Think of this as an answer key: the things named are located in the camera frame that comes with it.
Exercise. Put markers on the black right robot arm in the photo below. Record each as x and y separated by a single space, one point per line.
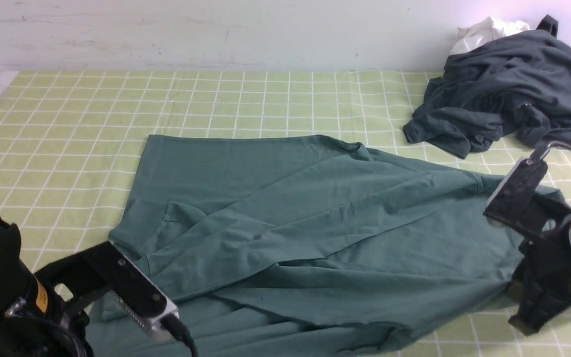
541 284

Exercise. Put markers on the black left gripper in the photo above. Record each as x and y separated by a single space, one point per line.
80 279

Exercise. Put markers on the green checkered tablecloth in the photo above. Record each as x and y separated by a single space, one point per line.
71 144

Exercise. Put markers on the green long-sleeved shirt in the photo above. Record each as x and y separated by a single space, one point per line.
310 246

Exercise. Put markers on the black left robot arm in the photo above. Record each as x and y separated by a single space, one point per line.
43 314

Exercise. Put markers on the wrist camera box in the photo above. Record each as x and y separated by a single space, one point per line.
149 307
518 204

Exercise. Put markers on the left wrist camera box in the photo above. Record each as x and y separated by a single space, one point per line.
149 307

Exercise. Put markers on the dark grey crumpled garment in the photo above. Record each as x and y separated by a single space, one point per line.
520 85

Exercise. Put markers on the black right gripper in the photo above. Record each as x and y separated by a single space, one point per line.
541 284

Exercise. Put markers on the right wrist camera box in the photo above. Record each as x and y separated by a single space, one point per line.
518 204

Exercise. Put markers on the white crumpled garment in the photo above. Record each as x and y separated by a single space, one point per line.
484 32

